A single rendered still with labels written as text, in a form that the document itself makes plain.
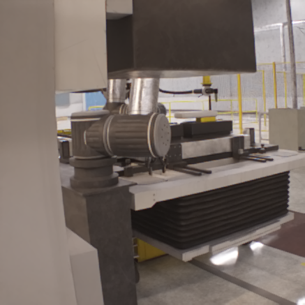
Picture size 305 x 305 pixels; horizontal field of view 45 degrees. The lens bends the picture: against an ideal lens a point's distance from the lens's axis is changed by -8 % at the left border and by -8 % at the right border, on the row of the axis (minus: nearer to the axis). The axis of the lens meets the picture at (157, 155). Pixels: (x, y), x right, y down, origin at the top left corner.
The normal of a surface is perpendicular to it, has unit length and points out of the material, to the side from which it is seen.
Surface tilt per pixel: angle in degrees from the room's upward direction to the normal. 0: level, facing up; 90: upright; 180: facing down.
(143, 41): 90
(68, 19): 90
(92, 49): 90
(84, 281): 90
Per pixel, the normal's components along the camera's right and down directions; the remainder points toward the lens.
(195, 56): 0.55, 0.11
